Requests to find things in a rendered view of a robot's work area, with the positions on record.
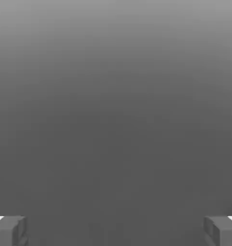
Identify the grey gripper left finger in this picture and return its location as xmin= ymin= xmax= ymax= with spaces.
xmin=0 ymin=215 xmax=29 ymax=246

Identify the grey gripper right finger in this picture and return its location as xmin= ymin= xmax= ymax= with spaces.
xmin=203 ymin=215 xmax=232 ymax=246

